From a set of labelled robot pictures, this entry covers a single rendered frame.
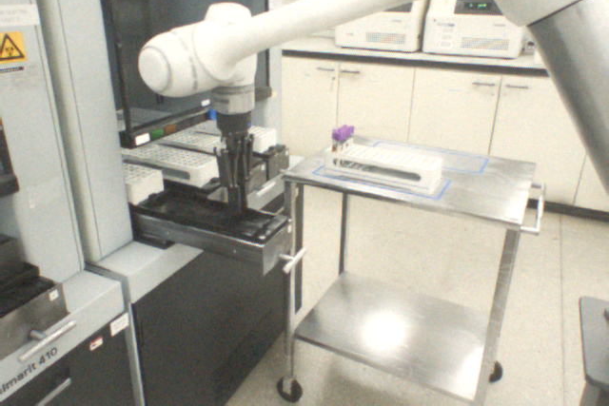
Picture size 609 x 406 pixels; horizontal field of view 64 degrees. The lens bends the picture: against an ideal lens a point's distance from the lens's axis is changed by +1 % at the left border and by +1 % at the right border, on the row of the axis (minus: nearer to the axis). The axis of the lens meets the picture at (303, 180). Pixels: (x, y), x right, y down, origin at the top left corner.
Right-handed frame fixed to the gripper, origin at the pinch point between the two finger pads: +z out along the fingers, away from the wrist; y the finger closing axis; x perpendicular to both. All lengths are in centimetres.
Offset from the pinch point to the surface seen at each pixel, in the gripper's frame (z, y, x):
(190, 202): 4.0, 0.2, -13.4
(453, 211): 3.0, -21.5, 44.9
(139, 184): -1.7, 7.6, -21.8
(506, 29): -21, -226, 36
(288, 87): 25, -225, -103
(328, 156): -2.5, -28.9, 10.4
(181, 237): 6.7, 11.3, -7.6
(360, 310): 57, -45, 17
